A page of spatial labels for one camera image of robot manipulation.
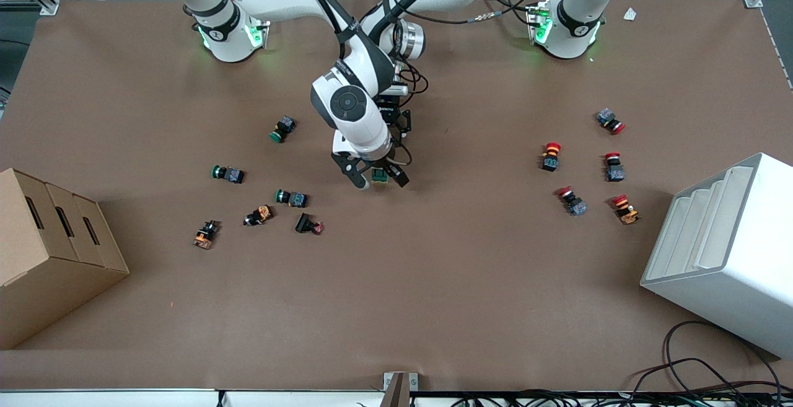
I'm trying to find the brown paper table cover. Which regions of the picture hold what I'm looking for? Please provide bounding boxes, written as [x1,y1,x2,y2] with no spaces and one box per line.
[0,0,793,392]

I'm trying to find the red mushroom button orange block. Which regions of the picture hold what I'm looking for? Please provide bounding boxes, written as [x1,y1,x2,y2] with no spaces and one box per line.
[541,142,563,173]
[610,194,641,225]

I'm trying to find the red pushbutton with blue block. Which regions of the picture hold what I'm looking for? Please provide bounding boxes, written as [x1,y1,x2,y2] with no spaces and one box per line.
[604,152,626,183]
[556,186,588,217]
[596,108,626,136]

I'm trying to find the brown cardboard box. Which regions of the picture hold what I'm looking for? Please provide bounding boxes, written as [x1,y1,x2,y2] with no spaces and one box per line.
[0,167,131,351]

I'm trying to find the white tiered storage bin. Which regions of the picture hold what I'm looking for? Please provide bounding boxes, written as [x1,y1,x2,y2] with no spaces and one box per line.
[639,152,793,359]

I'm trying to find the green pushbutton switch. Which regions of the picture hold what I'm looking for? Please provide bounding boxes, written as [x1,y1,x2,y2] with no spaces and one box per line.
[270,116,296,144]
[275,188,309,208]
[211,164,247,185]

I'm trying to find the black switch with red block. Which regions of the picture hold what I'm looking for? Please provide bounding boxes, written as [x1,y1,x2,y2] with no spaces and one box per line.
[295,212,325,235]

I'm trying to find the black orange selector switch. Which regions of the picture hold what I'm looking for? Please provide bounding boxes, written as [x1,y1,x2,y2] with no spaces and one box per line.
[193,220,221,250]
[243,204,274,227]

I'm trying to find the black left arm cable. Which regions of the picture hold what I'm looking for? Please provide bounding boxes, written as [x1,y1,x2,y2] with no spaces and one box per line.
[409,0,543,25]

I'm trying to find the grey metal bracket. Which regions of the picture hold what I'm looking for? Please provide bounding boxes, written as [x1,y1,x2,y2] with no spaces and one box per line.
[379,371,419,407]

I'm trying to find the black cable bundle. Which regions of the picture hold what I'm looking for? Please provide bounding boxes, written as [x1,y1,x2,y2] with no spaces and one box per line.
[452,381,793,407]

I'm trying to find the black looped cable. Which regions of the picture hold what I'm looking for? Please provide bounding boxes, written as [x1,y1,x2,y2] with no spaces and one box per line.
[663,320,782,390]

